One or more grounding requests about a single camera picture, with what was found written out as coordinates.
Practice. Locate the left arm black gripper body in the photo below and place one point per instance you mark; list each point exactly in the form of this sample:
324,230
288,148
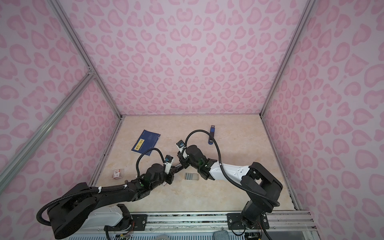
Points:
169,178

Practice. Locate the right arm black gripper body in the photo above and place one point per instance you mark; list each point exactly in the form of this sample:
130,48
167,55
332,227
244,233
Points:
186,162

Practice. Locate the staple tray with staples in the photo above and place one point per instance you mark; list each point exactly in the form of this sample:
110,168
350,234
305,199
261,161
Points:
191,177

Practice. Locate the blue long stapler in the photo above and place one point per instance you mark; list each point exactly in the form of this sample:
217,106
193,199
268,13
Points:
212,133

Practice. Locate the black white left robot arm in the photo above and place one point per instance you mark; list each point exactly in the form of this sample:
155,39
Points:
68,213

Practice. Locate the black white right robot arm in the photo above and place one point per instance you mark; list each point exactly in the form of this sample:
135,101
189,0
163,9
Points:
260,185

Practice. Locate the dark blue booklet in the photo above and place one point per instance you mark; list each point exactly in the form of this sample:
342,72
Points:
146,141

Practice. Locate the small red white staple box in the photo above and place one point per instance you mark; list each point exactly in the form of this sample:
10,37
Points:
118,174

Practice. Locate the grey cloth pad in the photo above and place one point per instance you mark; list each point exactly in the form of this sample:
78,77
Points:
221,235

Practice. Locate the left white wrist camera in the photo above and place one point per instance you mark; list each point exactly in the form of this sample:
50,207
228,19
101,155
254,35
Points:
168,164

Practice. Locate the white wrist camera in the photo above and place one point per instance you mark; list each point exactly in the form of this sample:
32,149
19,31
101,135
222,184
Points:
168,164
182,150

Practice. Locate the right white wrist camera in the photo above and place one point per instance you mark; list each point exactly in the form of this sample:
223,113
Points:
182,150

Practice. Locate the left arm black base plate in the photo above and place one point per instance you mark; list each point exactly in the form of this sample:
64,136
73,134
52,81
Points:
135,222

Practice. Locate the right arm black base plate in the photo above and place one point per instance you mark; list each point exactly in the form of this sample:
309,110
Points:
236,221

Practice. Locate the aluminium front rail frame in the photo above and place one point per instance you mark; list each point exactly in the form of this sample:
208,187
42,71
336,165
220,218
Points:
295,225

